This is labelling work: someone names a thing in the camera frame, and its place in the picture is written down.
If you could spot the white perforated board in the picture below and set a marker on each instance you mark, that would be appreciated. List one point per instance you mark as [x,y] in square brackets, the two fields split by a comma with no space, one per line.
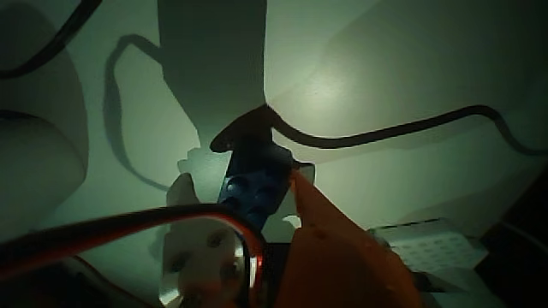
[432,248]

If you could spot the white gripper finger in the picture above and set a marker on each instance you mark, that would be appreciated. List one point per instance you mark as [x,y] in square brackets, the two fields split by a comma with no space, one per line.
[201,261]

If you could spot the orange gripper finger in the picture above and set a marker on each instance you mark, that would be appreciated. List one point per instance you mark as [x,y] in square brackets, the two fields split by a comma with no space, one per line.
[342,269]

